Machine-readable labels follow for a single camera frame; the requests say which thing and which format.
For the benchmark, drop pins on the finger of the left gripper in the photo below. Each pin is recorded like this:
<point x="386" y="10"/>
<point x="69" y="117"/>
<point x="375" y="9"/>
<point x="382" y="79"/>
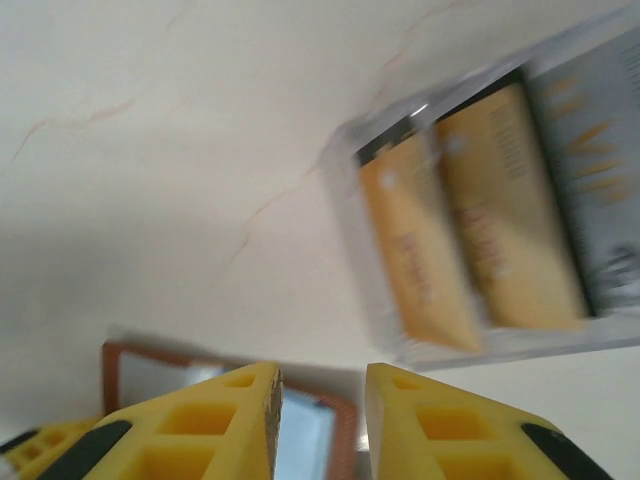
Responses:
<point x="45" y="445"/>

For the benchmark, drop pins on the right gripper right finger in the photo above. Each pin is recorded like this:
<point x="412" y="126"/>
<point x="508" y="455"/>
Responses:
<point x="450" y="435"/>

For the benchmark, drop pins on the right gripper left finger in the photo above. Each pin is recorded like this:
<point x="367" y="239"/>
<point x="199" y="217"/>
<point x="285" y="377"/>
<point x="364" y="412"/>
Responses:
<point x="200" y="430"/>

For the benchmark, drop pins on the brown leather card holder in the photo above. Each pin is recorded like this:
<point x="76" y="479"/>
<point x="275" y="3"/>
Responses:
<point x="320" y="425"/>

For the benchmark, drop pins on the clear plastic card box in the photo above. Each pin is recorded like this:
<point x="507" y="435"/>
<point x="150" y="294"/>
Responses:
<point x="550" y="345"/>

